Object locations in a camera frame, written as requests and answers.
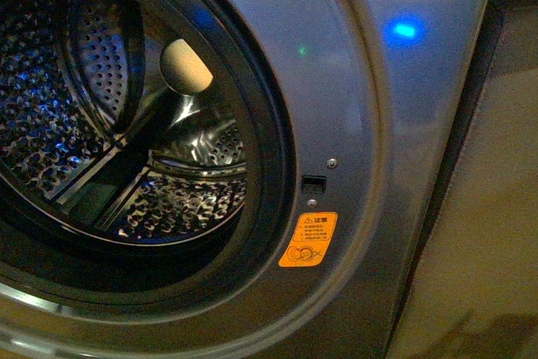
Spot grey front-load washing machine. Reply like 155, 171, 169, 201
1, 0, 487, 358

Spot dark rubber door gasket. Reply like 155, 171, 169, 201
1, 0, 293, 320

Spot orange warning sticker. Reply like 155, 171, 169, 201
278, 212, 338, 268

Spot beige side cabinet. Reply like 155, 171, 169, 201
388, 0, 537, 358

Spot upper latch screw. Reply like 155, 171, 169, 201
326, 158, 338, 169

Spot stainless steel washer drum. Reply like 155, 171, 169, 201
1, 0, 246, 245

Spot lower latch screw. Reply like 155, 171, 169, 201
307, 198, 319, 209

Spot latch screw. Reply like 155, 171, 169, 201
326, 158, 338, 169
307, 198, 319, 209

